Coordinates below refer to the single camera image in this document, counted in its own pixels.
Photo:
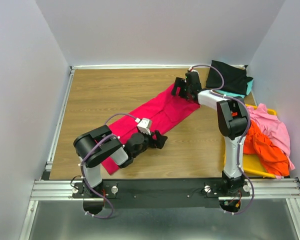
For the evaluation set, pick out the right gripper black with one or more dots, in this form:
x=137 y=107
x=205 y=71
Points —
x=181 y=83

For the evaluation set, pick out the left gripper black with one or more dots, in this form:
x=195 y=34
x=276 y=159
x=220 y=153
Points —
x=159 y=143

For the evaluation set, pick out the magenta t shirt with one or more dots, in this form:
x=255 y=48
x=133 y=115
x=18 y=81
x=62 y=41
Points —
x=165 y=111

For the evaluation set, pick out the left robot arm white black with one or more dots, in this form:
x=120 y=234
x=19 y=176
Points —
x=99 y=144

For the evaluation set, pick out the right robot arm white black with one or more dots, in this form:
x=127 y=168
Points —
x=233 y=123

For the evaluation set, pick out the folded black t shirt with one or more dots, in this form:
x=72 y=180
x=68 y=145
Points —
x=235 y=79

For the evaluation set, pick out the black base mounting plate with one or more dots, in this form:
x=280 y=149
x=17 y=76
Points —
x=158 y=193

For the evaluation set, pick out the folded teal t shirt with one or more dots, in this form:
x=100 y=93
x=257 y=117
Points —
x=231 y=94

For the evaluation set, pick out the yellow plastic bin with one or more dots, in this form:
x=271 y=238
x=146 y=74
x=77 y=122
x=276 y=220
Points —
x=251 y=162

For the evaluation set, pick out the light pink t shirt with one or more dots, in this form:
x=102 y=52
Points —
x=273 y=128

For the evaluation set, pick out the orange t shirt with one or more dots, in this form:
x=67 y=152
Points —
x=271 y=157

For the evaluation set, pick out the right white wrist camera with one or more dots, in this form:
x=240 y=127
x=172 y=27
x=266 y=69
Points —
x=192 y=69

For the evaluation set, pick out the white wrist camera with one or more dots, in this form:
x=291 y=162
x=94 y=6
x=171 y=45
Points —
x=192 y=69
x=144 y=126

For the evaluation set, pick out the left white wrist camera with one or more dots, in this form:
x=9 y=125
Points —
x=144 y=126

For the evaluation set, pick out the aluminium frame rail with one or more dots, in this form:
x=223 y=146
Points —
x=91 y=97

